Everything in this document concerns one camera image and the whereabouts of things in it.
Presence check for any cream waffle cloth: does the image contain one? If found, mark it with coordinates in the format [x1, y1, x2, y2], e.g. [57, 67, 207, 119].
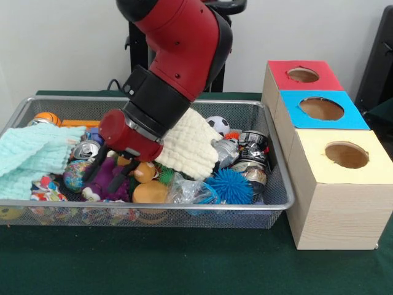
[156, 107, 224, 181]

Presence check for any mint waffle cloth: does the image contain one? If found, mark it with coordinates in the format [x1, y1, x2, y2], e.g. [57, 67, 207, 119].
[0, 124, 88, 200]

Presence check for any crushed silver can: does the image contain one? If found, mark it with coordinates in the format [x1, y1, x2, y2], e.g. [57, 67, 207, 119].
[72, 140, 102, 160]

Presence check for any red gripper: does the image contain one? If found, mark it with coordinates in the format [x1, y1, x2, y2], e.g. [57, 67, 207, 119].
[83, 109, 165, 194]

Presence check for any shallow clear mesh bin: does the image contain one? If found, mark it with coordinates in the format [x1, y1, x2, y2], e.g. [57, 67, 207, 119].
[0, 95, 295, 230]

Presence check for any wooden box with three holes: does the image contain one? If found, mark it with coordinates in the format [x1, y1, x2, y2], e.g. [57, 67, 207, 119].
[261, 60, 393, 250]

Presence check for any blue spiky ball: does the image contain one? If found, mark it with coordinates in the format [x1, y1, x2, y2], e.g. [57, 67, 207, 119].
[204, 168, 254, 205]

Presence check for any dark green tablecloth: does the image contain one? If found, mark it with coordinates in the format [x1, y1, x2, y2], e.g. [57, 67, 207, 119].
[0, 90, 393, 295]

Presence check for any globe print ball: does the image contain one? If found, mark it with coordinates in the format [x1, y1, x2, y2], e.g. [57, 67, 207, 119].
[63, 159, 91, 194]

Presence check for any small orange basketball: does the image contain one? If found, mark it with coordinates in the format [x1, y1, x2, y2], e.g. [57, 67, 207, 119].
[32, 112, 62, 127]

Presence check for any multicolour rope toy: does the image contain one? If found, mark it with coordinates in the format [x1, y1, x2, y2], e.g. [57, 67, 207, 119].
[30, 175, 68, 202]

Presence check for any purple plush toy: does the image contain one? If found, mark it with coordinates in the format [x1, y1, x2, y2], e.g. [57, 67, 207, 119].
[81, 157, 131, 203]

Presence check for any small soccer ball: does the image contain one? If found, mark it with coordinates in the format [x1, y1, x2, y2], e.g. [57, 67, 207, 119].
[206, 116, 230, 137]

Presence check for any black chair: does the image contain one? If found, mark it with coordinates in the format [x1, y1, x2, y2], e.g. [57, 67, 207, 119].
[354, 5, 393, 124]

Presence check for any tan plush monkey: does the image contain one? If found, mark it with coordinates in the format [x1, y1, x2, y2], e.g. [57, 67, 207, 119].
[131, 162, 169, 203]

